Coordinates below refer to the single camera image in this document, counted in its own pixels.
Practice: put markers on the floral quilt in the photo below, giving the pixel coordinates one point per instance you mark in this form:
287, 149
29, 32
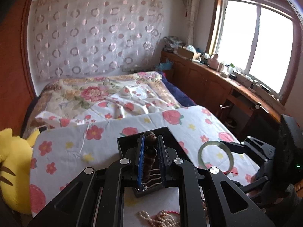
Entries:
71, 102

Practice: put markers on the blue plastic bag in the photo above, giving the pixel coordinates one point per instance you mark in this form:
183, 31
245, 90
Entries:
164, 66

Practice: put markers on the pink circle patterned curtain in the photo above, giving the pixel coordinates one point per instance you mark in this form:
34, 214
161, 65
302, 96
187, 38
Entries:
77, 38

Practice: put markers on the window with white frame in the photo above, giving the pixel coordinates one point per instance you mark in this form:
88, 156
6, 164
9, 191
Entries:
261, 38

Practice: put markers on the wooden sideboard cabinet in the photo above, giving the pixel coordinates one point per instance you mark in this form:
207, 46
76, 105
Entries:
243, 112

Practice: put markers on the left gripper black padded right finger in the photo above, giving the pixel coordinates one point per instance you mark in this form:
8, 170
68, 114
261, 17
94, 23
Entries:
207, 197

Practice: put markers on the dark blue blanket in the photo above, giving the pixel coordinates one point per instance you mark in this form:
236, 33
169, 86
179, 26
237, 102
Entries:
180, 96

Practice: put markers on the yellow plush toy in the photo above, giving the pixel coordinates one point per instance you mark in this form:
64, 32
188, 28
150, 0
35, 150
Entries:
16, 155

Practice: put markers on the beige side curtain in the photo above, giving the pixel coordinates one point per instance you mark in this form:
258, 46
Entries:
192, 7

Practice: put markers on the wooden wardrobe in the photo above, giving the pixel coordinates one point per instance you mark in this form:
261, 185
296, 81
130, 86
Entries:
17, 91

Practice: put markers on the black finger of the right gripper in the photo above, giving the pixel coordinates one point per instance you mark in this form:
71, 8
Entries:
258, 151

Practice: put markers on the silver flower hair pin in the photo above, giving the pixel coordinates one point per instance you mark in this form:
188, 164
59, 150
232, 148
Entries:
154, 180

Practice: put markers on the green jade bangle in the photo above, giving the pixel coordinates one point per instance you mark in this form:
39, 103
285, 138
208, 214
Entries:
215, 153

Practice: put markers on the black square jewelry box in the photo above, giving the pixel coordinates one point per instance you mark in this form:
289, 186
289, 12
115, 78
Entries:
155, 149

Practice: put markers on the strawberry flower print sheet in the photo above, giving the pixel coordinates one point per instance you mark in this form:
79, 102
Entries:
65, 149

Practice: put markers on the pink kettle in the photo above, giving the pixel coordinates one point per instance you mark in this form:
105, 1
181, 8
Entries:
213, 62

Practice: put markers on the cardboard tissue box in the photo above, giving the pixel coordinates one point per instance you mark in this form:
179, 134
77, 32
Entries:
187, 53

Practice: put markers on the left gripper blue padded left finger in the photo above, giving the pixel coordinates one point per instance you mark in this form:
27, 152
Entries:
95, 197

